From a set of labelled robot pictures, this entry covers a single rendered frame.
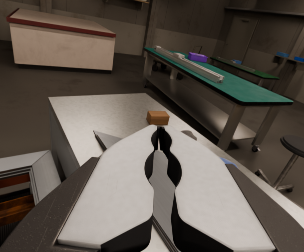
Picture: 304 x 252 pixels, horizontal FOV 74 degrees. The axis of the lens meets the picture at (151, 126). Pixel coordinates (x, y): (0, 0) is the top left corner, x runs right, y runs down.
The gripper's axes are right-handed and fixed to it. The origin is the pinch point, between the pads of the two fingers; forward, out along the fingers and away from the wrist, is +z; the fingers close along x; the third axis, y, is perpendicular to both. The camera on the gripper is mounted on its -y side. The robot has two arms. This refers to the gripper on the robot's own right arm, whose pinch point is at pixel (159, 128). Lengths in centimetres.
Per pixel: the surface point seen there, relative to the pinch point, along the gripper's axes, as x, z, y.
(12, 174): -57, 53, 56
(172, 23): 73, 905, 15
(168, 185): 6, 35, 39
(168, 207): 5.8, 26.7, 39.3
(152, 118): 1, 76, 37
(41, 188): -42, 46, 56
